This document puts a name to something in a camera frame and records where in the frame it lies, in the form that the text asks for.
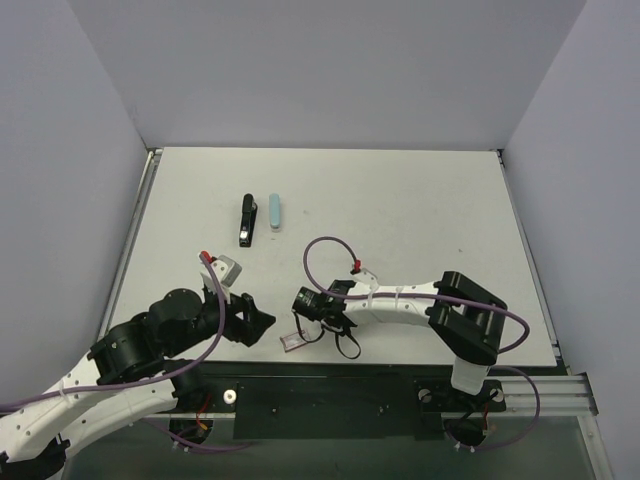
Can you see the staple box tray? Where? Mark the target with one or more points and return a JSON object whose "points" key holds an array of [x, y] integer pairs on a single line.
{"points": [[292, 341]]}

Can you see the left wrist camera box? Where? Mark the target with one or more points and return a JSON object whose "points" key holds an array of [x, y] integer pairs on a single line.
{"points": [[223, 268]]}

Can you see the light blue stapler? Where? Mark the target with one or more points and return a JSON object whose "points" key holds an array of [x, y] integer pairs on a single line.
{"points": [[275, 212]]}

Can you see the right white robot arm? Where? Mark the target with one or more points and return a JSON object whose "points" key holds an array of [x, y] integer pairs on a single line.
{"points": [[467, 318]]}

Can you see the black stapler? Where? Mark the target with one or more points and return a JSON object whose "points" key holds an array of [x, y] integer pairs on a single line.
{"points": [[249, 210]]}

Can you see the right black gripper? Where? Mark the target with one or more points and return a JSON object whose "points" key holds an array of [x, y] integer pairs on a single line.
{"points": [[333, 310]]}

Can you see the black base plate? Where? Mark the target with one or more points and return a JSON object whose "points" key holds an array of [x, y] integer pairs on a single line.
{"points": [[306, 401]]}

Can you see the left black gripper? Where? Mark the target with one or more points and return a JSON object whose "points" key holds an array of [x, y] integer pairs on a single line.
{"points": [[240, 316]]}

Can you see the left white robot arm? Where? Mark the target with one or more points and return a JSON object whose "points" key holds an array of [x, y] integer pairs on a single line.
{"points": [[133, 371]]}

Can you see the aluminium frame rail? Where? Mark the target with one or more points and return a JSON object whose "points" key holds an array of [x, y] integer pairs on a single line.
{"points": [[560, 396]]}

